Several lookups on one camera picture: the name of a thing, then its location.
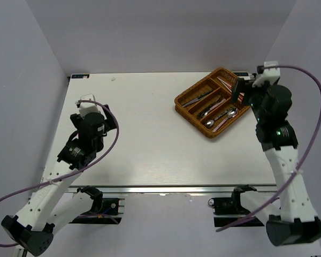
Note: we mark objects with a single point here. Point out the right blue corner label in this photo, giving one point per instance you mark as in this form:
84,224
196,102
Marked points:
241,74

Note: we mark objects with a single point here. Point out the left blue corner label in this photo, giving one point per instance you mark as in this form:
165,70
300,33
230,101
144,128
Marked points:
80,76

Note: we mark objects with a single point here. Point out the pink handle knife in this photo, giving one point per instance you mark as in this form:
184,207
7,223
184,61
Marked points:
204,95

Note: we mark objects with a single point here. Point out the patterned handle steel knife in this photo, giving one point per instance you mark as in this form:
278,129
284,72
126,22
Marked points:
190,102

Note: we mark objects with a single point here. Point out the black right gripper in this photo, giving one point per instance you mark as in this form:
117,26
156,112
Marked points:
245,86

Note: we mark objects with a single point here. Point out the orange chopstick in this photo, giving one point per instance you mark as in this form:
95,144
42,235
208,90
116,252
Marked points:
227,84

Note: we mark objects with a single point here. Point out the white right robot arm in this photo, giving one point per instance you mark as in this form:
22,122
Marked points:
296,221

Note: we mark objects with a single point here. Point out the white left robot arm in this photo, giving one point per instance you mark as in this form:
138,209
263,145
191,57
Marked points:
33,227

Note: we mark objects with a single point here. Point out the all steel fork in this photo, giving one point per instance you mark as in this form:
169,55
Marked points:
200,115

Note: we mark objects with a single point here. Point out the patterned handle steel spoon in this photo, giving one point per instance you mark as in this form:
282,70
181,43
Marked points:
211,122

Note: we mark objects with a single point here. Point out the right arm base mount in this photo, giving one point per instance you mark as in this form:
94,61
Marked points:
228,209

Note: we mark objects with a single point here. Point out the brown wicker cutlery tray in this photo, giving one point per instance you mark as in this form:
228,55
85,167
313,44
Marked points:
208,105

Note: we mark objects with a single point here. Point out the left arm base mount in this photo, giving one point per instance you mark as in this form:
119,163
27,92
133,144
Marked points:
104,210

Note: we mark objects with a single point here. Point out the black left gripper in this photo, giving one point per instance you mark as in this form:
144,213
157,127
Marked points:
109,123

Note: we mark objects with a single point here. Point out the silver metal chopstick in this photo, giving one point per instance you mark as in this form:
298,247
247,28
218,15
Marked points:
223,83
240,97

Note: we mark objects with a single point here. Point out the blue corner label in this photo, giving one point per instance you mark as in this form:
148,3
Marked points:
80,76
241,74

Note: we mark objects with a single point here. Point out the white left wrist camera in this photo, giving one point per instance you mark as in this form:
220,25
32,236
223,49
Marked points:
85,105

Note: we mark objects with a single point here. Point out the pink handle fork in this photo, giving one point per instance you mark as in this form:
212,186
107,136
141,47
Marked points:
213,107

